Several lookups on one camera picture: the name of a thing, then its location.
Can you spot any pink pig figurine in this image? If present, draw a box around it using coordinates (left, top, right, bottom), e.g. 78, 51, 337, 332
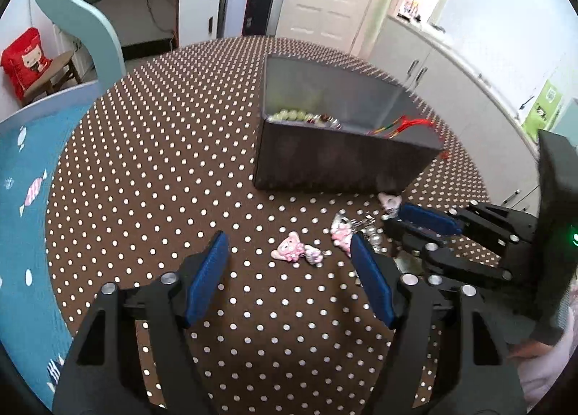
270, 231, 324, 266

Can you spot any white small cabinet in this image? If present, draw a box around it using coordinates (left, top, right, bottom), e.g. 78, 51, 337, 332
174, 0, 220, 48

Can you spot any teal curved bed frame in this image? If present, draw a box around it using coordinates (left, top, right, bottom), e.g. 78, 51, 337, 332
35, 0, 126, 93

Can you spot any wooden chair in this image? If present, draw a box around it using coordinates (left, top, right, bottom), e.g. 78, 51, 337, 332
22, 51, 81, 107

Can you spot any blue candy pattern bedspread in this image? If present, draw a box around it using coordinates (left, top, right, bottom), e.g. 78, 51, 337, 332
1, 104, 91, 407

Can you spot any pink charm keychain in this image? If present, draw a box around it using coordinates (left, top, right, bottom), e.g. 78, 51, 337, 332
329, 213, 355, 257

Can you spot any green paper bag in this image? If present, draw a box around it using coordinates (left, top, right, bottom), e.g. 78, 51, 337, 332
522, 80, 562, 144

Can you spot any white low cabinet row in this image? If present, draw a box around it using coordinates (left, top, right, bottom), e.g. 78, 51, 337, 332
368, 17, 540, 215

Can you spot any red cartoon bag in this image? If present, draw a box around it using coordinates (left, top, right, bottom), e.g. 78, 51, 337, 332
1, 27, 52, 102

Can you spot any pale green bead bracelet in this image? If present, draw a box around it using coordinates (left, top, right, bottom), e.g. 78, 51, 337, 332
266, 107, 320, 123

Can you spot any person's right hand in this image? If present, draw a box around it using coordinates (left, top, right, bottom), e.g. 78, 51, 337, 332
508, 339, 553, 359

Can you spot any brown polka dot tablecloth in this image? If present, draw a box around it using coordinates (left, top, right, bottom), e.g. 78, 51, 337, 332
43, 34, 494, 415

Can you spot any grey metal storage box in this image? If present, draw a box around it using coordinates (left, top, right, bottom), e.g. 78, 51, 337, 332
253, 56, 443, 195

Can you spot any dark corner desk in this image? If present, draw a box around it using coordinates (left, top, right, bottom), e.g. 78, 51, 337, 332
84, 0, 176, 47

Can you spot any white black air cooler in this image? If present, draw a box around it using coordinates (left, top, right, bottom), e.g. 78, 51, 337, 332
219, 0, 273, 38

